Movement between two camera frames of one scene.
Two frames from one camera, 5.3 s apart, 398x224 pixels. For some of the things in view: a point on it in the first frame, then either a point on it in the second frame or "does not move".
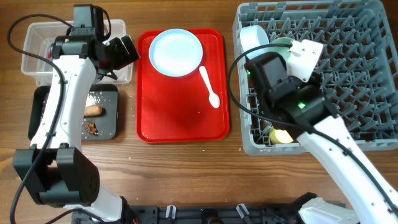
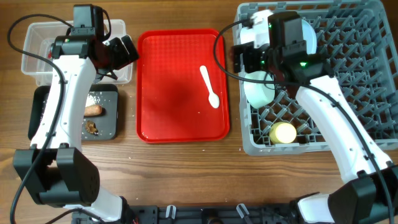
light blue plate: [175, 52] -> [309, 35]
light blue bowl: [252, 37] does not move
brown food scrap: [91, 128] does not move
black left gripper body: [117, 56] does not move
